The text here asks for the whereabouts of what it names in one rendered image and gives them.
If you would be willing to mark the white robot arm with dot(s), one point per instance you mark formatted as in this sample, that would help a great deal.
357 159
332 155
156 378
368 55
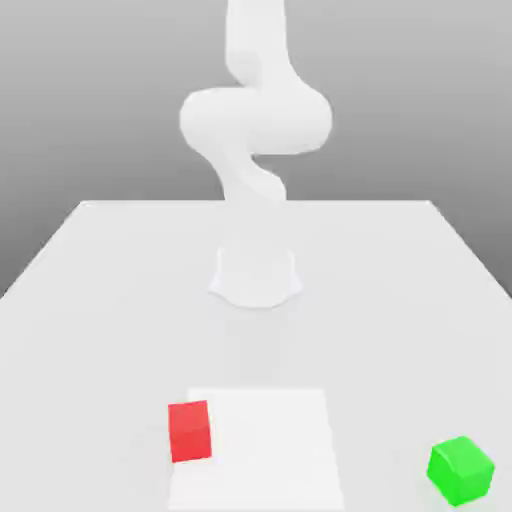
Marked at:
256 120

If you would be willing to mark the small red cube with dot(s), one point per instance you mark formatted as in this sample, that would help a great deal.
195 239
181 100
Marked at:
189 432

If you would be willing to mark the small green cube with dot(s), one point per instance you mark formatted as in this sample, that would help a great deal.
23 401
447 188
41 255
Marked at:
460 472

